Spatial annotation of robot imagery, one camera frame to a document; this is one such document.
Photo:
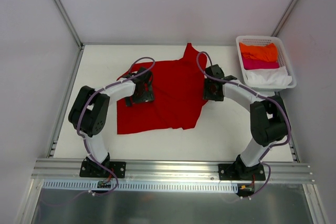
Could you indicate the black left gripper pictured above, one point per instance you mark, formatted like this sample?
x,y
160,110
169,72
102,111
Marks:
x,y
143,97

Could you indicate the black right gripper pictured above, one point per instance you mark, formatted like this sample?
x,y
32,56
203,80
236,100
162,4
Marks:
x,y
212,96

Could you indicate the red t-shirt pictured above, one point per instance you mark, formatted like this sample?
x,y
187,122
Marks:
x,y
178,97

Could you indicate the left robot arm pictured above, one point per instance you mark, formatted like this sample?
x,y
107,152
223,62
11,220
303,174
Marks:
x,y
89,113

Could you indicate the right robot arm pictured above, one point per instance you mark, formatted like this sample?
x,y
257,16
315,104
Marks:
x,y
268,119

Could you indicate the magenta t-shirt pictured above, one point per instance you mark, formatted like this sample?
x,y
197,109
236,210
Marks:
x,y
252,64

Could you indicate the white t-shirt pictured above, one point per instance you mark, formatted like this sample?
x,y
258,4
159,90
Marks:
x,y
269,77

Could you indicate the orange t-shirt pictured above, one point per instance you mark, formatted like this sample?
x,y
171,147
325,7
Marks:
x,y
268,53

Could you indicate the white plastic basket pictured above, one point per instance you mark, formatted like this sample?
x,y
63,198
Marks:
x,y
283,59

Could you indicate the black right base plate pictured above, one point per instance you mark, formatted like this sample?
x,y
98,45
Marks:
x,y
236,171

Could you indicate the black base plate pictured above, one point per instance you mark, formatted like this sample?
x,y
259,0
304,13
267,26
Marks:
x,y
236,171
118,170

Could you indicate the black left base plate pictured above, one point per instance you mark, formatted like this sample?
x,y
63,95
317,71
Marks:
x,y
118,170

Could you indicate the aluminium mounting rail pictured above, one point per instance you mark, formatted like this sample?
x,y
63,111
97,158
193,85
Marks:
x,y
174,171

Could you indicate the white slotted cable duct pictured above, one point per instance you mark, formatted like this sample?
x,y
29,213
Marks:
x,y
98,185

